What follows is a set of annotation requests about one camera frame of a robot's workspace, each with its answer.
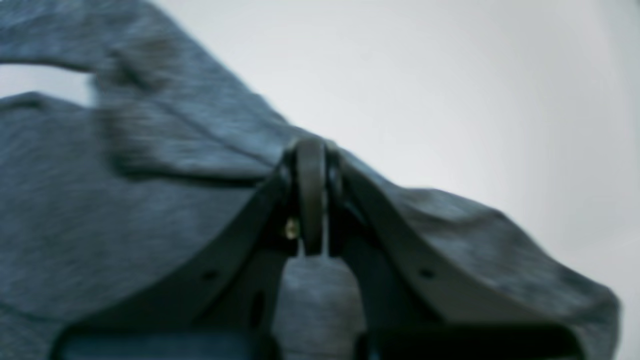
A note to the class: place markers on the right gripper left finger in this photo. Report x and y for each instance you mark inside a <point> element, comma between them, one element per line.
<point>219,305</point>

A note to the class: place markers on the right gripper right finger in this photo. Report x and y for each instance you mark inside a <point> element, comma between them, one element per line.
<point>417,304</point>

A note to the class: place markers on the grey t-shirt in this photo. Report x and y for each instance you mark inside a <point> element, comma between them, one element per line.
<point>99,203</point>

